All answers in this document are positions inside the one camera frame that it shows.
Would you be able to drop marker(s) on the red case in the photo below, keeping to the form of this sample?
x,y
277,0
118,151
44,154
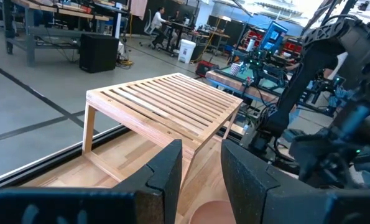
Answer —
x,y
205,68

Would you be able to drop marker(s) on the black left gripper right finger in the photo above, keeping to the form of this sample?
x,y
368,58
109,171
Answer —
x,y
259,199

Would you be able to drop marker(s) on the wooden edged robot table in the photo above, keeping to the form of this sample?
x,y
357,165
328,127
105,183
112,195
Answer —
x,y
234,84

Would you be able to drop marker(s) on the wooden top grey workbench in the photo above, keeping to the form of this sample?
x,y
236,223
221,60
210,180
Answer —
x,y
32,31

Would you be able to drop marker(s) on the blue lit screen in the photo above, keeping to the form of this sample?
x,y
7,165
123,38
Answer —
x,y
273,35

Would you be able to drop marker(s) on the white waste bin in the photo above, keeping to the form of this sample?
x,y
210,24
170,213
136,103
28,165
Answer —
x,y
186,51

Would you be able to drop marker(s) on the person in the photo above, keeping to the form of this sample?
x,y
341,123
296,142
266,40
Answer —
x,y
157,23

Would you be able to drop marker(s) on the black background robot arm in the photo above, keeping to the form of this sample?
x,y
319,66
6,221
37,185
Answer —
x,y
262,67

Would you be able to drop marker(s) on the patterned cup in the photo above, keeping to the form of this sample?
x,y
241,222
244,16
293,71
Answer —
x,y
235,69

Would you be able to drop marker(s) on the white roll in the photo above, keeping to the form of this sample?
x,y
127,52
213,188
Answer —
x,y
250,45

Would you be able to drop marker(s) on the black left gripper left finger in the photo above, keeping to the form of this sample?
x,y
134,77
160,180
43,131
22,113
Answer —
x,y
153,199

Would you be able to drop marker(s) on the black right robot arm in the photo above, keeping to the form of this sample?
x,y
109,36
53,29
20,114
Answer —
x,y
296,93

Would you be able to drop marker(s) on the grey office chair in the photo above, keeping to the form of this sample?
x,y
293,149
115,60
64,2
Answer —
x,y
147,28

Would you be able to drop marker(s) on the pale pinkish beige plate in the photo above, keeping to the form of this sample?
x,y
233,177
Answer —
x,y
212,214

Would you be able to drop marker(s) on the black table edge rail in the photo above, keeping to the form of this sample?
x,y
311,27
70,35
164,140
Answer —
x,y
48,161

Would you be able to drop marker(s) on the black desk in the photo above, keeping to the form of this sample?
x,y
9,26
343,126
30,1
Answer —
x,y
178,31

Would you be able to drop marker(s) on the pink panel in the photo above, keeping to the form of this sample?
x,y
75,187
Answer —
x,y
138,7

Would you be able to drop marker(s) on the black cabinet box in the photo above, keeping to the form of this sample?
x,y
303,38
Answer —
x,y
98,53

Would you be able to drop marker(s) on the wooden slatted shelf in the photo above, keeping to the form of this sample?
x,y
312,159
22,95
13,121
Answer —
x,y
160,105

